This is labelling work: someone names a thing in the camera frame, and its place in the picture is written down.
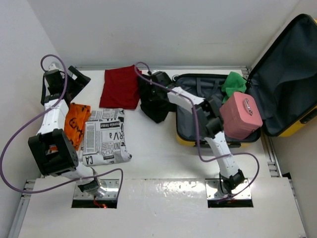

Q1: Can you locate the dark red cloth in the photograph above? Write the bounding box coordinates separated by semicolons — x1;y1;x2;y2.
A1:
99;65;140;110

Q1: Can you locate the orange black patterned cloth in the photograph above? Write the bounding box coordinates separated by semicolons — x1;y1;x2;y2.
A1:
64;103;91;151

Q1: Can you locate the newspaper print cloth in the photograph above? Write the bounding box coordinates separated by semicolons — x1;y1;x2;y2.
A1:
82;108;132;167

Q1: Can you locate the green microfiber towel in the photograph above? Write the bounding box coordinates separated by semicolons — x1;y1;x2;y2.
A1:
221;72;247;104

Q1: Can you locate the pink box with handle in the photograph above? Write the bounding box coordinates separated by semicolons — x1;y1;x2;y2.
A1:
220;92;263;140

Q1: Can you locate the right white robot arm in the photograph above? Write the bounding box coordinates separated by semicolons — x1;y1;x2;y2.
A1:
141;71;245;197

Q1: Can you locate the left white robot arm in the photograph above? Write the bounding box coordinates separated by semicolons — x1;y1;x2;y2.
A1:
28;62;106;198

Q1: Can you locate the white front panel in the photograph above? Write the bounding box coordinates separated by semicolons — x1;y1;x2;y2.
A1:
19;178;306;238

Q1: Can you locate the yellow suitcase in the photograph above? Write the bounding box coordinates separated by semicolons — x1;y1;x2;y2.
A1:
174;14;317;146

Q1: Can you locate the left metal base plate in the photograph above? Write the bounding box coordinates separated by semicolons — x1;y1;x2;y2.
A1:
73;179;119;200

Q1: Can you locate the metal base plate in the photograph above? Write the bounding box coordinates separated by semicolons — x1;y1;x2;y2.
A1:
73;179;119;200
205;178;252;200

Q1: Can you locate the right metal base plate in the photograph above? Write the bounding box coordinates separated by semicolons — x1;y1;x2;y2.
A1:
205;178;252;200

